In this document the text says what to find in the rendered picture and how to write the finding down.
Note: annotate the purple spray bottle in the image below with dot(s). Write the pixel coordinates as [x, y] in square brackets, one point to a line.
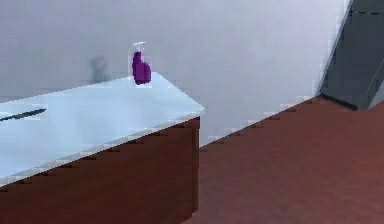
[141, 68]

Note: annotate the brown cabinet with white worktop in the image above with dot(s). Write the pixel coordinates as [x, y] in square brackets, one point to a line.
[100, 173]

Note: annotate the dark grey fridge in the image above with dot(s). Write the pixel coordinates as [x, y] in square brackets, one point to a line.
[356, 56]

